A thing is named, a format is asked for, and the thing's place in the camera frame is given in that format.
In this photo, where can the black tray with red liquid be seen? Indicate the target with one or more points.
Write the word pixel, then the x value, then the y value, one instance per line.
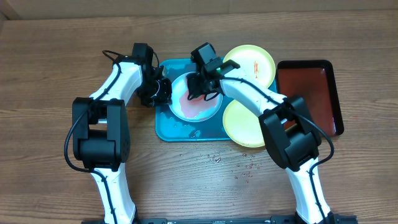
pixel 314 81

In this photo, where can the light blue plate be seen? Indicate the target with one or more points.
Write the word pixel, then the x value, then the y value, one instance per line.
pixel 195 110

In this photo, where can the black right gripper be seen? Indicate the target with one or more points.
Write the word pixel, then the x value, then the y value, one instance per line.
pixel 197 86

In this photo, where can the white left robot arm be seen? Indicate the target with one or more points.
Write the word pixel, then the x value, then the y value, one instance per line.
pixel 100 132

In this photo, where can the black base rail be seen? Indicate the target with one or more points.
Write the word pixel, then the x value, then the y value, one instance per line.
pixel 275 219

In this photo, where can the yellow plate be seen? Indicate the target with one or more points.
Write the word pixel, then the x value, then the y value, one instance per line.
pixel 242 126
pixel 255 61

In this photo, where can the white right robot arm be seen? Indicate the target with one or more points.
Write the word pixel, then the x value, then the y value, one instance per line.
pixel 291 137

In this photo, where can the teal plastic tray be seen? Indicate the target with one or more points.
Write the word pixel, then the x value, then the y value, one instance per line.
pixel 171 128

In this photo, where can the pink cleaning sponge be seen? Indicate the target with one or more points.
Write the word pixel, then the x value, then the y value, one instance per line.
pixel 195 95

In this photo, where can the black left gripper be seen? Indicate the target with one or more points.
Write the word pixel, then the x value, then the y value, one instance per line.
pixel 165 98

